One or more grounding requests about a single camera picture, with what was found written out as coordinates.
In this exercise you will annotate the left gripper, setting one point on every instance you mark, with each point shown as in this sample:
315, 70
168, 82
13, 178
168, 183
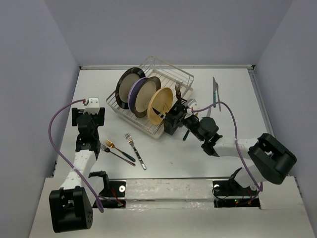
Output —
98, 118

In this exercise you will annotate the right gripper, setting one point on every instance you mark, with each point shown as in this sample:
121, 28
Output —
180, 118

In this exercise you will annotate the knife dark handle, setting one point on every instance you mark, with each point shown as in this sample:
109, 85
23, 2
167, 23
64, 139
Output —
162, 116

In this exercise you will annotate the grey knife slim handle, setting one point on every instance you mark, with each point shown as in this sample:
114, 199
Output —
218, 97

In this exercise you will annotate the knife teal handle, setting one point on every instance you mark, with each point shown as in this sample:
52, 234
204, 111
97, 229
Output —
214, 90

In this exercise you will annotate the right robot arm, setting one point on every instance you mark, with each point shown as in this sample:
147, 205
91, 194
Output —
263, 158

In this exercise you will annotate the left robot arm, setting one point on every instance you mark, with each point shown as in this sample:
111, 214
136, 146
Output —
71, 206

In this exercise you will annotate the black utensil caddy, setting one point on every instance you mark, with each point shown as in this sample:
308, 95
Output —
167, 129

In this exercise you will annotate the yellow plate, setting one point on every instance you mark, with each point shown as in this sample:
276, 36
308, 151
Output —
162, 101

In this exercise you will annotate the grey brown plate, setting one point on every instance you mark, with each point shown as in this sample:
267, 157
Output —
144, 95

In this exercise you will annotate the purple plate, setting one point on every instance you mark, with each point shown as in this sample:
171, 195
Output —
133, 93

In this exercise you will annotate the black rimmed plate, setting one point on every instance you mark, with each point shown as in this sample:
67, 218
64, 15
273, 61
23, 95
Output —
126, 81

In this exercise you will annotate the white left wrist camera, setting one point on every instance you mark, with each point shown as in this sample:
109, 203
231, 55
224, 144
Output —
92, 106

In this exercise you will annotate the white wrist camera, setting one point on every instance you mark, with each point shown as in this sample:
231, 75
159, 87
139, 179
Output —
191, 105
92, 106

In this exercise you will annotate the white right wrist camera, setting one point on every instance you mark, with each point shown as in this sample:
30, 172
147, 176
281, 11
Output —
191, 105

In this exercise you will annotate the gold knife green handle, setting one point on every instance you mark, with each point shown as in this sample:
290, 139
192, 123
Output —
188, 131

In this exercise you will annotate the metal wire dish rack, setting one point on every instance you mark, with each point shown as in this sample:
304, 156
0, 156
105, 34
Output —
152, 62

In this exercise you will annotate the dark fork thin handle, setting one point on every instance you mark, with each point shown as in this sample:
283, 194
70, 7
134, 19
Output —
107, 150

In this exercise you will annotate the gold fork green handle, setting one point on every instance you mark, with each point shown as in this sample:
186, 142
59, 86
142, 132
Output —
112, 145

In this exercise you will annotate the silver fork perforated handle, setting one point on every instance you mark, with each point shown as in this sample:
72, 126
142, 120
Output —
131, 143

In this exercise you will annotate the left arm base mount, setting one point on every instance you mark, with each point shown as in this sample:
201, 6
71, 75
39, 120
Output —
111, 192

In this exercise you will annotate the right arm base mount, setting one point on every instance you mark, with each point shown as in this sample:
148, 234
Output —
229, 194

